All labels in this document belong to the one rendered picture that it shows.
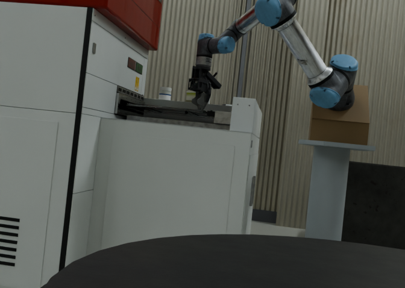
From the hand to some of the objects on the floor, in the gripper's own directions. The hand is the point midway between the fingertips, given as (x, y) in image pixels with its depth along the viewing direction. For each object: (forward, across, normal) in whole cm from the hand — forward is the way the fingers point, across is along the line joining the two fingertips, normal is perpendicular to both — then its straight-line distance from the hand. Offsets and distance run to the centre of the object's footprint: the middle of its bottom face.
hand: (201, 109), depth 234 cm
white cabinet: (+92, -11, +8) cm, 92 cm away
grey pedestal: (+91, +58, +43) cm, 116 cm away
